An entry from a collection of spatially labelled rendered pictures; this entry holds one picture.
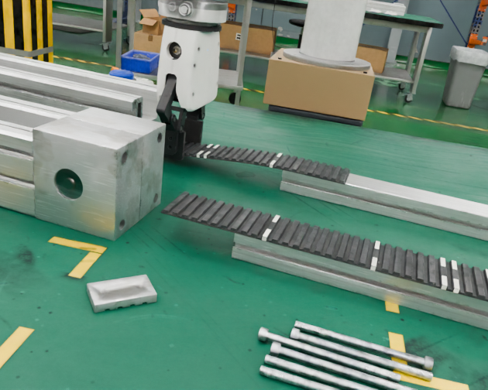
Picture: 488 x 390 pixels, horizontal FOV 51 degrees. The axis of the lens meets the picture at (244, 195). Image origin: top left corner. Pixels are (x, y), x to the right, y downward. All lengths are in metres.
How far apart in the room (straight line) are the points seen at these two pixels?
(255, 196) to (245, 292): 0.21
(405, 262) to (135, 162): 0.27
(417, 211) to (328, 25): 0.55
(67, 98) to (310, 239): 0.41
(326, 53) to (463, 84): 4.58
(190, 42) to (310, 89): 0.48
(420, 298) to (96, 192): 0.31
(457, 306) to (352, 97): 0.66
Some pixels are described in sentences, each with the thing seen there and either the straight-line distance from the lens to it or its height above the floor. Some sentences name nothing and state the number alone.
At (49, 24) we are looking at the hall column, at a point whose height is 0.47.
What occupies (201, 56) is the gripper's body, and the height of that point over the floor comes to 0.93.
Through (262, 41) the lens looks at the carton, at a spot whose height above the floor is 0.35.
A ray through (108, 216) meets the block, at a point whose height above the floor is 0.81.
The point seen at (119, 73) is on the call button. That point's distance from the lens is 0.88.
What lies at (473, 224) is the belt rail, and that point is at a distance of 0.67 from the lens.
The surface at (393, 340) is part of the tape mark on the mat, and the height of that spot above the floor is 0.78.
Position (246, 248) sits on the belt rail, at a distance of 0.50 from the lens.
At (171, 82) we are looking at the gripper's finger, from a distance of 0.65.
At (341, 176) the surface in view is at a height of 0.81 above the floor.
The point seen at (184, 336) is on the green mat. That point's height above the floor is 0.78.
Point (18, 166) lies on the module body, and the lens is 0.55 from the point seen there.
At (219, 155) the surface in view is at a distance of 0.68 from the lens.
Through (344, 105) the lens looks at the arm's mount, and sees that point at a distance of 1.08.
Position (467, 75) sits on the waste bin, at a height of 0.33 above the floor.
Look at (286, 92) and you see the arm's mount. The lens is 1.08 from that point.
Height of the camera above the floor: 1.04
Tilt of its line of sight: 24 degrees down
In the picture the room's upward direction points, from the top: 8 degrees clockwise
